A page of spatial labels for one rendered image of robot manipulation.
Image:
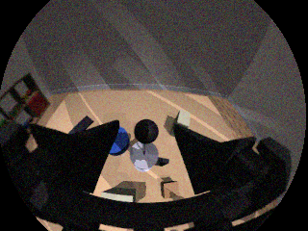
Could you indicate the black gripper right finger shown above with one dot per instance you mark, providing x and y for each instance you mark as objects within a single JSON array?
[{"x": 206, "y": 158}]

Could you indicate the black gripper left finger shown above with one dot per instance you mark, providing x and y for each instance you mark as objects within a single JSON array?
[{"x": 83, "y": 153}]

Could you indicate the french press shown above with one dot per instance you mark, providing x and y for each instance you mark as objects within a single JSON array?
[{"x": 144, "y": 154}]

